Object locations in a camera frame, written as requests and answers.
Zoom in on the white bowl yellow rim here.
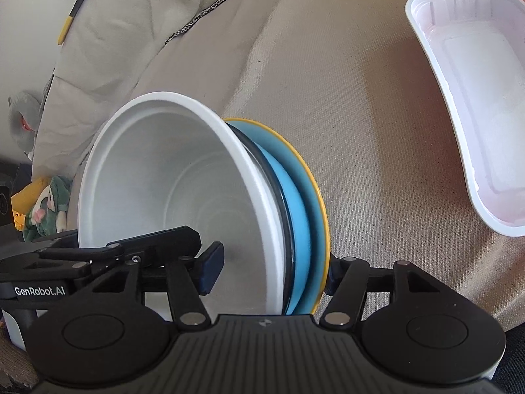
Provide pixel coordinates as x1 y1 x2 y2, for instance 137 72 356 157
226 118 331 314

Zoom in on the white paper bowl orange sticker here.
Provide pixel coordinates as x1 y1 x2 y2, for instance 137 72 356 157
77 92 285 316

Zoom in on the blue ceramic bowl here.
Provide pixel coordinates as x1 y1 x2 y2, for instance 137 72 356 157
230 125 312 315

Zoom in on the red white foil tray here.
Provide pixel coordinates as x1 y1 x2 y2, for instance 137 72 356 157
405 0 524 237

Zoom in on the green floral cloth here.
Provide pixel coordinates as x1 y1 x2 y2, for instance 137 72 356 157
22 176 71 242

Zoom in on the yellow duck toy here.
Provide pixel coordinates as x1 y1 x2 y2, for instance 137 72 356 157
11 177 51 231

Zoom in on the grey neck pillow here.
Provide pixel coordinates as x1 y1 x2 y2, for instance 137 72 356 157
8 91 42 153

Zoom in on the beige sofa cover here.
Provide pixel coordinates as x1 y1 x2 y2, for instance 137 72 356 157
33 0 524 329

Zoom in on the yellow black stick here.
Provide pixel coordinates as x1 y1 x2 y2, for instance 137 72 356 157
57 0 85 46

